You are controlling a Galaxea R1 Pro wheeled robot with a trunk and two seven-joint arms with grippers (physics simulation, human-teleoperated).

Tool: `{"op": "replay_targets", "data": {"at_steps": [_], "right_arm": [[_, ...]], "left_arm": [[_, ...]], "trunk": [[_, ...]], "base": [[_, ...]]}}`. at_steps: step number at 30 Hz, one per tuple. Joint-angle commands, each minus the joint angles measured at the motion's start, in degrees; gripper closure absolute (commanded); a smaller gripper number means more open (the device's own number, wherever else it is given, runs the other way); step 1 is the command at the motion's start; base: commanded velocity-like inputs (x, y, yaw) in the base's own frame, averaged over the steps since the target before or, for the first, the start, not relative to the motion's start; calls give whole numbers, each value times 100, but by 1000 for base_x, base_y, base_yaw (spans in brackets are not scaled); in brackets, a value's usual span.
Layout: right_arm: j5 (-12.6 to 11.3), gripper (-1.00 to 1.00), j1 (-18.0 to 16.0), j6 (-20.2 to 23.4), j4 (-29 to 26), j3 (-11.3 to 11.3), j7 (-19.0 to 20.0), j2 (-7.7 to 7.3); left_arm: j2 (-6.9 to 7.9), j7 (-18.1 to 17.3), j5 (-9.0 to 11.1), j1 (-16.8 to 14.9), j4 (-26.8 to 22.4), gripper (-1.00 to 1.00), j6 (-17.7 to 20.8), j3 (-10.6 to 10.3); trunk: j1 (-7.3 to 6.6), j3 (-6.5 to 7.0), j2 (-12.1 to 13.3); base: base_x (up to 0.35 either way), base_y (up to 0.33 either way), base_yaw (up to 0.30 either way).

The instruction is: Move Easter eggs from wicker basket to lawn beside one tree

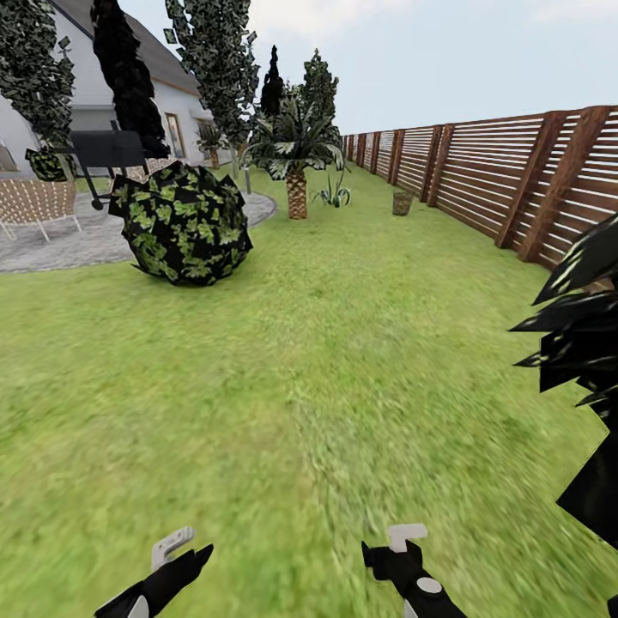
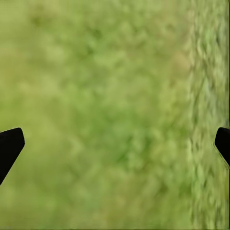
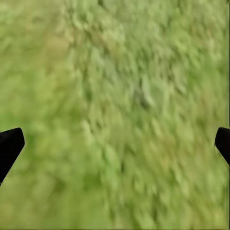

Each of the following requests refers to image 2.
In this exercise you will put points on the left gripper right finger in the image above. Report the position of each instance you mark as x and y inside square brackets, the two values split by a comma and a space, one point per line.
[222, 142]

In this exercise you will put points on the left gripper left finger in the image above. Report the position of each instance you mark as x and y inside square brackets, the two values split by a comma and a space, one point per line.
[11, 144]

